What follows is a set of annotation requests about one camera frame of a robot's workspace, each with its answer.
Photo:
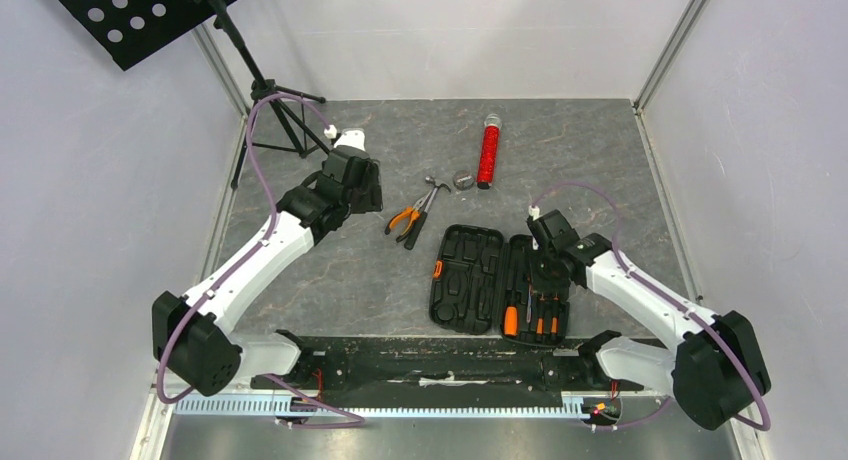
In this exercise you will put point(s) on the thin orange black screwdriver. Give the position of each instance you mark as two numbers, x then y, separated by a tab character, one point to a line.
539	326

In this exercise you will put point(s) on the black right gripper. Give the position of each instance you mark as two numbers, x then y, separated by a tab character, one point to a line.
546	267

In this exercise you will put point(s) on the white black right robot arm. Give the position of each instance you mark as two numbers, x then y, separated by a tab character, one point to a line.
710	364

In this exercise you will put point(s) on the small orange black screwdriver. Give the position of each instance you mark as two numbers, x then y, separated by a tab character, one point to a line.
529	305

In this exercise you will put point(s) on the steel claw hammer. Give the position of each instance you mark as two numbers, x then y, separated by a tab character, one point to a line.
409	240

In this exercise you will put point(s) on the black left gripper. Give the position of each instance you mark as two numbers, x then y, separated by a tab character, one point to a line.
372	199

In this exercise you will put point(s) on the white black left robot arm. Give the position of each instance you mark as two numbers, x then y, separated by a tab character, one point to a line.
194	333

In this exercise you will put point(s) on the orange handle pliers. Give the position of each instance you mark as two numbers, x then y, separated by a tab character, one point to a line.
411	214

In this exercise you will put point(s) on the large orange handle screwdriver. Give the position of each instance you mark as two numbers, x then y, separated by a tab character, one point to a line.
510	319

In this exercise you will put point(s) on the black plastic tool case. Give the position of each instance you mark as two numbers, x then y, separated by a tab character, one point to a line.
475	267

